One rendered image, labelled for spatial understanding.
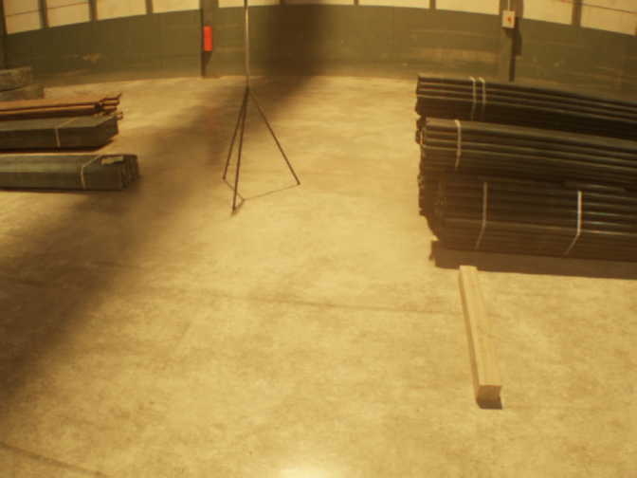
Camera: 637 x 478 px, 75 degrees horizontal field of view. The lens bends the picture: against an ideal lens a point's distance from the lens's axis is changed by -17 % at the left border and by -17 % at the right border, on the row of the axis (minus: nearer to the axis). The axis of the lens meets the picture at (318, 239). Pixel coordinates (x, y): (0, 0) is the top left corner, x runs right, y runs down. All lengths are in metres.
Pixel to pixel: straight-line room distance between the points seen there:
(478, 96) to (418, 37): 6.64
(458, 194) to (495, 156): 0.33
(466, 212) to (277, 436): 1.78
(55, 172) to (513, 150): 3.86
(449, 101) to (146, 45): 8.80
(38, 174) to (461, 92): 3.80
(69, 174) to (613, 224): 4.42
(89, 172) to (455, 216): 3.12
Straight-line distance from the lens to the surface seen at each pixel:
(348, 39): 10.06
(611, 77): 11.11
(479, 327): 2.43
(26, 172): 5.05
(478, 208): 3.07
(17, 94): 10.02
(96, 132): 5.88
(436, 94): 3.42
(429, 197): 3.66
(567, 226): 3.24
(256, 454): 1.93
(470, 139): 3.06
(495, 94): 3.51
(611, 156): 3.37
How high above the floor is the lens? 1.53
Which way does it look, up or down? 28 degrees down
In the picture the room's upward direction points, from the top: straight up
